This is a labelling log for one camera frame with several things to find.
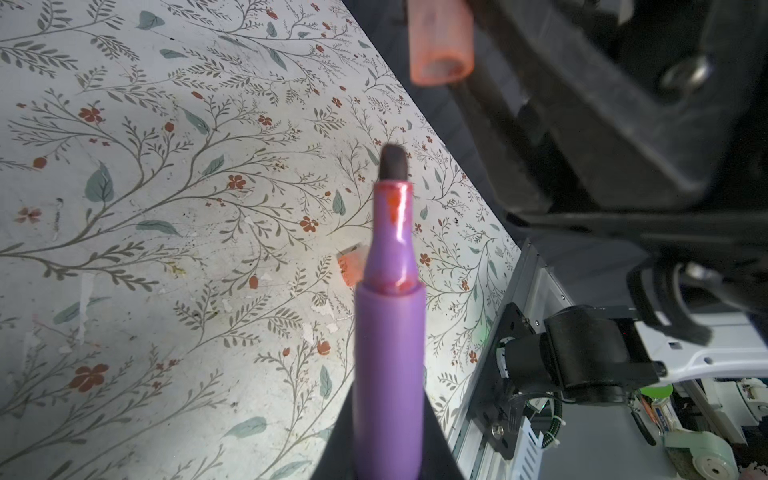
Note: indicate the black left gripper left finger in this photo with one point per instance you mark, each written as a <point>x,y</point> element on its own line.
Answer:
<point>337,461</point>

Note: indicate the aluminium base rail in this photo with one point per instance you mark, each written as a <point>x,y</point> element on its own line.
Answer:
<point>508,406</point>

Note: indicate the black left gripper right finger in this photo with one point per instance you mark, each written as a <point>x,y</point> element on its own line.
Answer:
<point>438,463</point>

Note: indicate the purple marker pen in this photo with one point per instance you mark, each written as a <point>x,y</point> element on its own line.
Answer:
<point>390,317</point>

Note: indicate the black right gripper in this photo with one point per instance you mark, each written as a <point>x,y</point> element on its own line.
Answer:
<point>658,114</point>

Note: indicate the translucent pink pen cap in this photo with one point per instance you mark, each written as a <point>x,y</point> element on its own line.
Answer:
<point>440,41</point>

